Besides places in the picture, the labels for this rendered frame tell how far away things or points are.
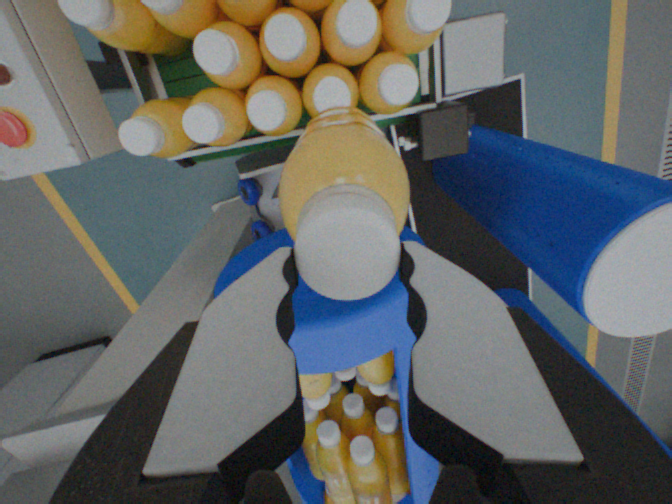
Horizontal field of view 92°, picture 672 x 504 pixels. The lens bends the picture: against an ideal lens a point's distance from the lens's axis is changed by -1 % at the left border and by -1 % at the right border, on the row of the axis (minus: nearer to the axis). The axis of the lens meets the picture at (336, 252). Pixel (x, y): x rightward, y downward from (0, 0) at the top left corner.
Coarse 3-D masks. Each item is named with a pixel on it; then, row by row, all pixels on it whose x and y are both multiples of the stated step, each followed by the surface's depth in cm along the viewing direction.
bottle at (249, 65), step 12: (216, 24) 35; (228, 24) 35; (228, 36) 33; (240, 36) 35; (252, 36) 37; (240, 48) 35; (252, 48) 36; (240, 60) 35; (252, 60) 37; (264, 60) 42; (204, 72) 37; (228, 72) 35; (240, 72) 36; (252, 72) 38; (264, 72) 43; (228, 84) 37; (240, 84) 38
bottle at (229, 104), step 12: (204, 96) 37; (216, 96) 38; (228, 96) 39; (240, 96) 43; (216, 108) 36; (228, 108) 38; (240, 108) 40; (228, 120) 38; (240, 120) 40; (228, 132) 39; (240, 132) 41; (216, 144) 40; (228, 144) 41
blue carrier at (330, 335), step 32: (256, 256) 48; (224, 288) 41; (384, 288) 35; (320, 320) 32; (352, 320) 32; (384, 320) 34; (320, 352) 33; (352, 352) 34; (384, 352) 36; (352, 384) 75; (416, 448) 47; (320, 480) 79; (416, 480) 50
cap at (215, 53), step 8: (200, 32) 31; (208, 32) 31; (216, 32) 31; (200, 40) 32; (208, 40) 32; (216, 40) 32; (224, 40) 32; (200, 48) 32; (208, 48) 32; (216, 48) 32; (224, 48) 32; (232, 48) 32; (200, 56) 32; (208, 56) 32; (216, 56) 32; (224, 56) 32; (232, 56) 33; (200, 64) 33; (208, 64) 33; (216, 64) 33; (224, 64) 33; (232, 64) 33; (216, 72) 33; (224, 72) 34
